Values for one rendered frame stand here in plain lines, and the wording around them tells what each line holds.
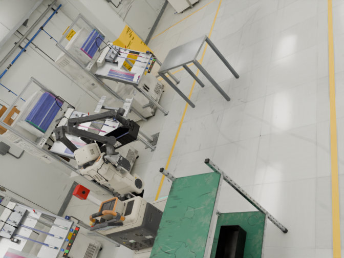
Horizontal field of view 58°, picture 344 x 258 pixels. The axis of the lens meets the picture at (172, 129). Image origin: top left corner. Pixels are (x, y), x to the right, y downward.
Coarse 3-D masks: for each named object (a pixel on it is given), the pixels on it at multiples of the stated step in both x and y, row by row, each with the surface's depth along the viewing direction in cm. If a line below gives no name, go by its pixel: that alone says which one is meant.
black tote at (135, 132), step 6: (132, 120) 303; (120, 126) 313; (132, 126) 300; (138, 126) 307; (114, 132) 322; (120, 132) 320; (132, 132) 297; (138, 132) 304; (120, 138) 301; (126, 138) 299; (132, 138) 298; (102, 144) 339; (120, 144) 308; (102, 150) 320
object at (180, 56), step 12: (204, 36) 390; (180, 48) 420; (192, 48) 393; (216, 48) 402; (168, 60) 422; (180, 60) 395; (192, 60) 373; (192, 72) 465; (204, 72) 383; (216, 84) 396; (228, 96) 411
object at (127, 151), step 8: (128, 144) 472; (120, 152) 458; (128, 152) 469; (136, 152) 480; (128, 160) 466; (72, 176) 453; (80, 176) 442; (88, 184) 461; (104, 184) 442; (96, 192) 480; (104, 192) 469
